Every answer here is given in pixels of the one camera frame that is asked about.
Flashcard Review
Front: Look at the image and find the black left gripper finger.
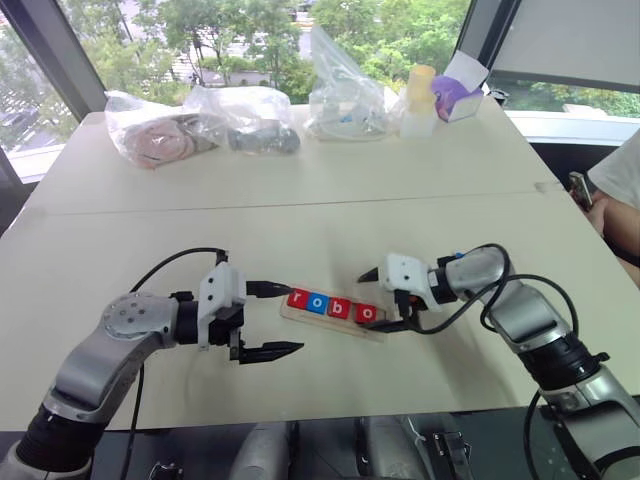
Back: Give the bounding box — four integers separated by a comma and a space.
238, 341, 306, 366
245, 280, 294, 301

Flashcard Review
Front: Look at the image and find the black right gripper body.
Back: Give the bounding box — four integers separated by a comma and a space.
393, 289, 427, 327

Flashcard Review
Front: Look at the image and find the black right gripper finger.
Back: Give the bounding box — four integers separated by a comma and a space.
356, 265, 384, 287
360, 319, 417, 336

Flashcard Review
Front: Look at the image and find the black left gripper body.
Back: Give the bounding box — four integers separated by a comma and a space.
208, 304, 247, 362

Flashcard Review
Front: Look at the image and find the red letter tile o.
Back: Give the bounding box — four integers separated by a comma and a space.
350, 301, 378, 325

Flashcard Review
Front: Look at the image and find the red letter tile b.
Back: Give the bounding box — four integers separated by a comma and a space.
326, 297, 353, 320

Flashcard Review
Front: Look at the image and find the wooden letter tray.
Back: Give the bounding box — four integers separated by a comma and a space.
279, 286, 389, 344

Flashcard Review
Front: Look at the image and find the bystander smartphone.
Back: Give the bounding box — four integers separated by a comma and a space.
567, 170, 595, 209

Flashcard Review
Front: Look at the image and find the bystander hand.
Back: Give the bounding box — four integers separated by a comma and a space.
589, 196, 612, 237

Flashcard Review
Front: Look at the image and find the grey rounded shape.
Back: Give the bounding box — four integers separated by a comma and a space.
233, 424, 297, 480

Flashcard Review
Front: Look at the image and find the black metal latch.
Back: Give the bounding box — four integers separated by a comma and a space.
431, 430, 475, 480

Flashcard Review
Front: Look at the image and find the plastic bag of grey items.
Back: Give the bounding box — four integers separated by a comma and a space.
181, 84, 302, 158

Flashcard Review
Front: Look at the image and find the plastic bag of white items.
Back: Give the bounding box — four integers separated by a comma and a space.
306, 24, 402, 144

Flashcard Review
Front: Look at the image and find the plastic bag of pink items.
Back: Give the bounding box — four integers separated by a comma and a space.
103, 89, 224, 172

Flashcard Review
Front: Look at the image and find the purple and white carton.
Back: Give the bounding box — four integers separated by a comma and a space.
430, 49, 491, 124

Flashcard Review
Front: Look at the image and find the bystander white shirt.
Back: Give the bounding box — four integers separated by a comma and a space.
586, 134, 640, 207

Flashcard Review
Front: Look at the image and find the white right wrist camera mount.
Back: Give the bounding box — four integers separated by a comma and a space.
378, 252, 444, 314

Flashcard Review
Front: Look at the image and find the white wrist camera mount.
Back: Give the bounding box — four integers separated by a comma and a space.
378, 252, 444, 314
196, 264, 248, 352

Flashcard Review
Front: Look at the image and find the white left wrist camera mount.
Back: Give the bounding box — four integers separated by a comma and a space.
196, 264, 248, 352

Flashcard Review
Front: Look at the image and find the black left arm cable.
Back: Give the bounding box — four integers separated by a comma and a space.
126, 245, 232, 297

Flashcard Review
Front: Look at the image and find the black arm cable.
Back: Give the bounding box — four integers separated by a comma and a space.
398, 242, 582, 337
126, 245, 232, 297

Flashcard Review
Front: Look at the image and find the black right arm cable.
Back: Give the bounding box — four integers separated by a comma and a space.
398, 242, 582, 337

